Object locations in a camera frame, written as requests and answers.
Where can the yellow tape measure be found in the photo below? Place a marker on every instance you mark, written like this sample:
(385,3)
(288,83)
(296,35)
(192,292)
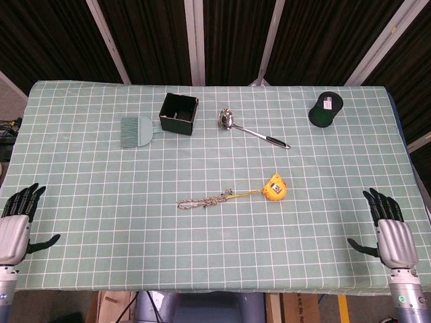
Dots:
(274,187)

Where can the green checkered tablecloth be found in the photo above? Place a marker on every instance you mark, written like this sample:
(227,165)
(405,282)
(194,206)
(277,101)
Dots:
(208,188)

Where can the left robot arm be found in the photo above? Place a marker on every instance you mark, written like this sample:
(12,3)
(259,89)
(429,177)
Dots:
(6,289)

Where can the black mesh pen holder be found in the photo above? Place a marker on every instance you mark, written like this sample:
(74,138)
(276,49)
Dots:
(325,109)

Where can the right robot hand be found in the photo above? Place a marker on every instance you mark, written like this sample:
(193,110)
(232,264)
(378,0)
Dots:
(394,235)

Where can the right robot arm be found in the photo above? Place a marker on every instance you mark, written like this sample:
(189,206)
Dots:
(405,296)

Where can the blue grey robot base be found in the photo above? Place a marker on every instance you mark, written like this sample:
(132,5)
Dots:
(202,307)

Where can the black square box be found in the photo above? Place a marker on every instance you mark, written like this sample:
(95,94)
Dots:
(178,114)

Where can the teal plastic brush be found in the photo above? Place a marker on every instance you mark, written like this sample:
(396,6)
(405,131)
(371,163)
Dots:
(136,132)

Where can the brown cardboard box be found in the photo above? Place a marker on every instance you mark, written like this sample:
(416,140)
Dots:
(299,307)

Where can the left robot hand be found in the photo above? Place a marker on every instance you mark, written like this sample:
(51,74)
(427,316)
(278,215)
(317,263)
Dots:
(13,232)

